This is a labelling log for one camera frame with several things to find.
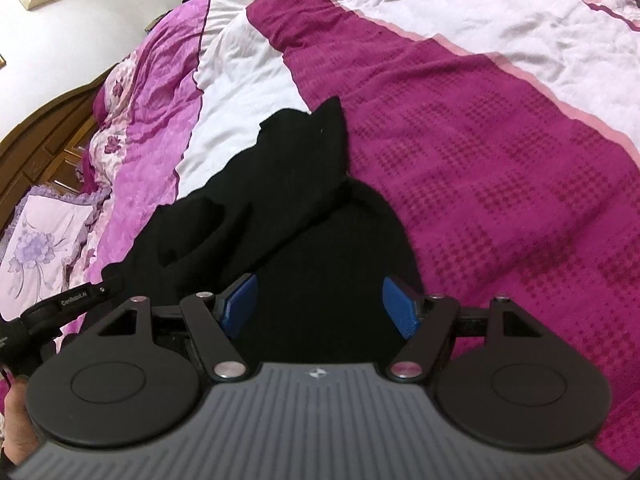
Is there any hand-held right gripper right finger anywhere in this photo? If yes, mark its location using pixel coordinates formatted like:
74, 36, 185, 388
382, 276, 546, 383

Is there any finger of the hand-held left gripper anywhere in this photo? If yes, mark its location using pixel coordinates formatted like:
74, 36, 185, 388
97, 278, 126, 306

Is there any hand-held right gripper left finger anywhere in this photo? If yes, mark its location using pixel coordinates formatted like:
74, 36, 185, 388
95, 274, 261, 381

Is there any black garment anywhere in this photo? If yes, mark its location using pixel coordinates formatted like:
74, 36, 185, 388
102, 95, 418, 366

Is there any person's left hand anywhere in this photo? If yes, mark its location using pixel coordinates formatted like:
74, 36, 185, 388
0, 379, 40, 467

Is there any lilac floral pillow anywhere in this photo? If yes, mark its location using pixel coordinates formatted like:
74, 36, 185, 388
0, 185, 108, 323

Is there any pink floral quilt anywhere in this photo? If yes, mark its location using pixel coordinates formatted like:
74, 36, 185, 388
60, 0, 218, 346

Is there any brown wooden headboard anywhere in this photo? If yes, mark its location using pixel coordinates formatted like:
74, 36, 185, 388
0, 77, 108, 241

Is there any magenta and white quilt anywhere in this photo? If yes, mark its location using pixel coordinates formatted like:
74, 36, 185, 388
175, 0, 640, 431

